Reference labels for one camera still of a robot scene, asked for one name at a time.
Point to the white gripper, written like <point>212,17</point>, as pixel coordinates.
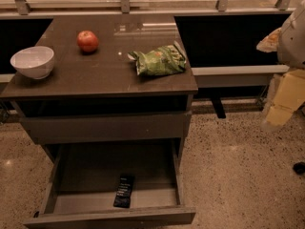
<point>293,43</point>

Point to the dark blueberry rxbar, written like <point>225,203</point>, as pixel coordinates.
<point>124,192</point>

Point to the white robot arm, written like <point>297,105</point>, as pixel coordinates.
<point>290,49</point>

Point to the grey drawer cabinet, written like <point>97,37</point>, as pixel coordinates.
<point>103,82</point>

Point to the closed top drawer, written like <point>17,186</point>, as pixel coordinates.
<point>97,128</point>

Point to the open middle drawer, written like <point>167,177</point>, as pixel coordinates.
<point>85,177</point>

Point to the small black floor object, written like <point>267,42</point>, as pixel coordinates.
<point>299,168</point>

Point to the green chip bag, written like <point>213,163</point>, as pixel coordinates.
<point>165,60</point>

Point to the red apple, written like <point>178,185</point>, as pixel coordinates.
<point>87,41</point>

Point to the white bowl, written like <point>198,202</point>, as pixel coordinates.
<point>34,62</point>

